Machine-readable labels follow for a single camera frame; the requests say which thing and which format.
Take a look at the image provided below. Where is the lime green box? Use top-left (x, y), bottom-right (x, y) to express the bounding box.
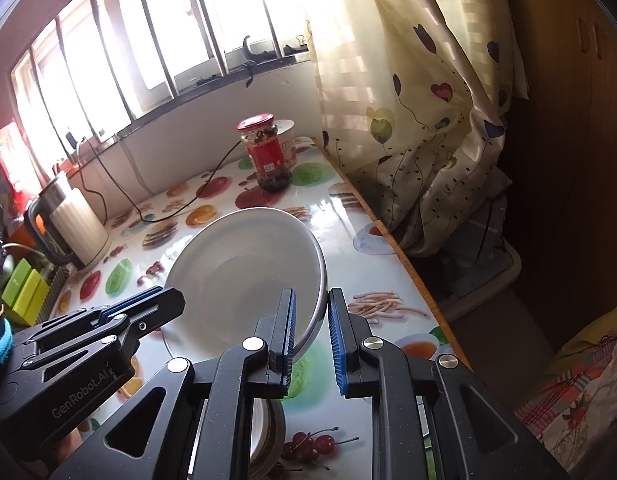
top-left (6, 269), bottom-right (52, 327)

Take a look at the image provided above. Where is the chevron patterned box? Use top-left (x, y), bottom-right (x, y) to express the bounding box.
top-left (36, 265), bottom-right (72, 321)

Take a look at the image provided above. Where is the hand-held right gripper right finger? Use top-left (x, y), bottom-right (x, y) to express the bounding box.
top-left (327, 287), bottom-right (572, 480)

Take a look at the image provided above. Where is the white cable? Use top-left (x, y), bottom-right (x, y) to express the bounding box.
top-left (116, 132), bottom-right (154, 198)

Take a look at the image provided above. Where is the orange pot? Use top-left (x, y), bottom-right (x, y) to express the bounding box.
top-left (6, 212), bottom-right (42, 261)

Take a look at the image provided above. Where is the printed blanket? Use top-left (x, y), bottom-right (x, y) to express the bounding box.
top-left (513, 335), bottom-right (617, 461)

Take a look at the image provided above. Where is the barred window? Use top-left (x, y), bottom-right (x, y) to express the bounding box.
top-left (8, 0), bottom-right (319, 181)

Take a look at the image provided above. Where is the black power cable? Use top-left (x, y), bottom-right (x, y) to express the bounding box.
top-left (68, 130), bottom-right (249, 223)

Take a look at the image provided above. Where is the white paper cup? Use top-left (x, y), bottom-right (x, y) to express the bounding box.
top-left (273, 119), bottom-right (299, 168)

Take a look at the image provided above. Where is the fruit printed tablecloth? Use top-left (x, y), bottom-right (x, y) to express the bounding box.
top-left (48, 135), bottom-right (472, 480)

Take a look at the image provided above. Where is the heart printed curtain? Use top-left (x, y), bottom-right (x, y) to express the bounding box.
top-left (303, 0), bottom-right (532, 258)

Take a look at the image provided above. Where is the red lidded glass jar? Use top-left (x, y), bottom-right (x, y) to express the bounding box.
top-left (237, 113), bottom-right (293, 195)

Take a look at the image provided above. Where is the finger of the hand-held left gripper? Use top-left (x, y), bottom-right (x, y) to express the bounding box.
top-left (36, 287), bottom-right (186, 341)
top-left (11, 312), bottom-right (145, 376)

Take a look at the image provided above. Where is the yellow cloth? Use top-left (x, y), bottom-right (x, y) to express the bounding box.
top-left (553, 302), bottom-right (617, 376)

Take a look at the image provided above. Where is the clear plastic storage box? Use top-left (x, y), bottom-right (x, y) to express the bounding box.
top-left (423, 195), bottom-right (522, 321)

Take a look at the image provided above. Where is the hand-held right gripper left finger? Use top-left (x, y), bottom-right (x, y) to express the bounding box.
top-left (48, 287), bottom-right (296, 480)

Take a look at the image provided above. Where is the plain ceramic plate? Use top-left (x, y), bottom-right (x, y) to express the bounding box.
top-left (162, 207), bottom-right (330, 366)

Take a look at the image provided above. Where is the patterned white plate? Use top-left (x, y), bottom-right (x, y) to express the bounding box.
top-left (246, 395), bottom-right (288, 479)

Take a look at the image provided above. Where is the wooden cabinet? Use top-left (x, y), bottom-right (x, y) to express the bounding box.
top-left (499, 0), bottom-right (617, 351)

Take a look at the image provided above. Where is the white electric kettle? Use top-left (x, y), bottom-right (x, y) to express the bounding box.
top-left (24, 172), bottom-right (112, 273)

